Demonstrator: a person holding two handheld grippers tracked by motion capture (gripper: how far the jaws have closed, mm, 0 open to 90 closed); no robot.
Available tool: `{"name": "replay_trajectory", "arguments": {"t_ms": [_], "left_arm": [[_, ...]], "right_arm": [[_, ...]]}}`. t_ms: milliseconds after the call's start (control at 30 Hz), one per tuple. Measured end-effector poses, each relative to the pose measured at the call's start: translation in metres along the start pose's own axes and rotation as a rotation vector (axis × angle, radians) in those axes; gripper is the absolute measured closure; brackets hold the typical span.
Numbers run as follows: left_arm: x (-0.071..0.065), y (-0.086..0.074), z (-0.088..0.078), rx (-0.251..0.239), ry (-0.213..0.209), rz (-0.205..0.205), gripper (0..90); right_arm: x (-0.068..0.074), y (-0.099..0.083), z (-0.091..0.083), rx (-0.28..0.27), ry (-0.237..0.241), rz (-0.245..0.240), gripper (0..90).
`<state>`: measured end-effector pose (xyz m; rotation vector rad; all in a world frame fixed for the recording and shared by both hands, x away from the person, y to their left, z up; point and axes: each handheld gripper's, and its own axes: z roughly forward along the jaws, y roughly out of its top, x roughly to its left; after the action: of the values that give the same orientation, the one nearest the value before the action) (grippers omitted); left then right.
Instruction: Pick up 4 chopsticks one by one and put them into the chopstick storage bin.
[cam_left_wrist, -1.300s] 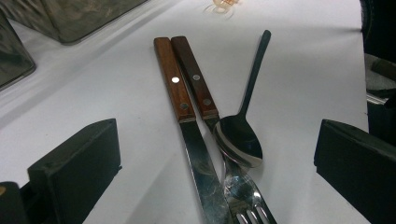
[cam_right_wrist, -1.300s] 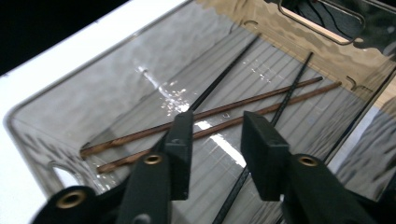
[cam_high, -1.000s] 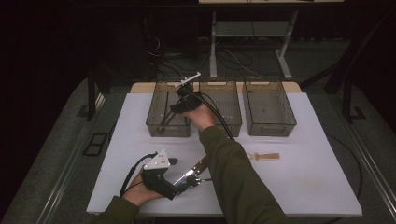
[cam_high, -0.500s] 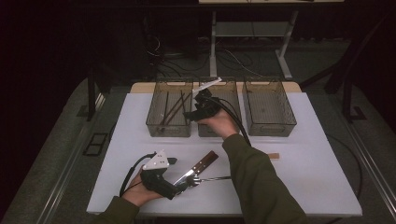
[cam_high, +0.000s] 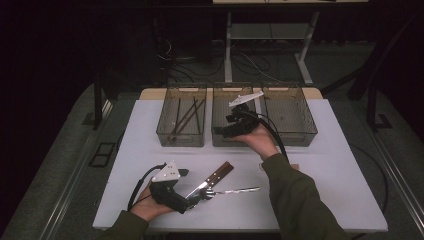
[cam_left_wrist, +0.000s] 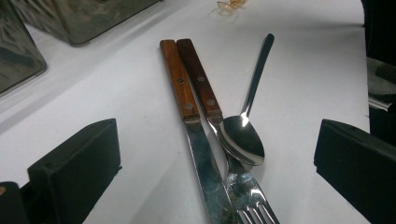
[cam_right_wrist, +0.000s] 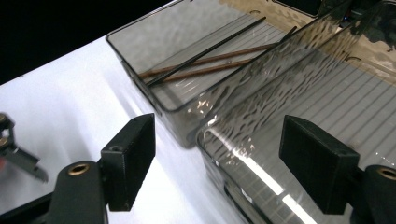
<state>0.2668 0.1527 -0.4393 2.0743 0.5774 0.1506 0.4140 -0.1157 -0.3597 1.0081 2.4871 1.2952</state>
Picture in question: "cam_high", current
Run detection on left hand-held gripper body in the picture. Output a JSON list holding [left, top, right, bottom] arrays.
[[148, 160, 190, 215]]

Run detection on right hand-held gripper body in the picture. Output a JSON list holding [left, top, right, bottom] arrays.
[[221, 90, 265, 139]]

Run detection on wooden-handled knife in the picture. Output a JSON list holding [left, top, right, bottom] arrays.
[[185, 161, 234, 202]]

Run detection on transparent grey storage bin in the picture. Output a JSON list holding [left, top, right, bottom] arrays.
[[155, 83, 208, 148], [259, 82, 319, 148], [210, 82, 260, 148]]

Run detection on black chopsticks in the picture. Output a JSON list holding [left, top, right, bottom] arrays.
[[174, 99, 206, 137]]

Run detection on brown chopstick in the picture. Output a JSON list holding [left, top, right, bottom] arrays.
[[171, 98, 199, 134]]

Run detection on wooden-handled fork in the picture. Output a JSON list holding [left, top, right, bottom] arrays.
[[208, 163, 235, 188]]

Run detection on person's left hand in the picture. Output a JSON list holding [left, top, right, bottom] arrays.
[[129, 185, 175, 223]]

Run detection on person's right hand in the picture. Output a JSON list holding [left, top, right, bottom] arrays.
[[237, 123, 282, 162]]

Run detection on black metal stand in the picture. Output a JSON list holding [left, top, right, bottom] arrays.
[[92, 64, 116, 131], [321, 9, 424, 133]]

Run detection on right hand-held gripper cable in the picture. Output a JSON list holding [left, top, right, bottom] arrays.
[[248, 110, 291, 164]]

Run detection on hand-held gripper cable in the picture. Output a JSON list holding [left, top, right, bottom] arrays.
[[248, 110, 291, 164], [127, 162, 167, 212]]

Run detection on left hand-held gripper cable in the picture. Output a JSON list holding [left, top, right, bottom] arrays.
[[127, 162, 167, 212]]

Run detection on bundle of black floor cables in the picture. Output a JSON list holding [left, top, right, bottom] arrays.
[[156, 36, 301, 86]]

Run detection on white metal desk frame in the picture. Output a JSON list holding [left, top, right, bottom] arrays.
[[212, 0, 370, 87]]

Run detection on black floor frame plate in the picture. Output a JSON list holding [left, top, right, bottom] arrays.
[[88, 141, 117, 169]]

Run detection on metal floor rail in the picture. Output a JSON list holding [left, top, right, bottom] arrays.
[[38, 99, 115, 240], [367, 128, 424, 235]]

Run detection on thin black cable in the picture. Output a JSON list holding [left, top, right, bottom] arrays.
[[348, 142, 390, 240]]

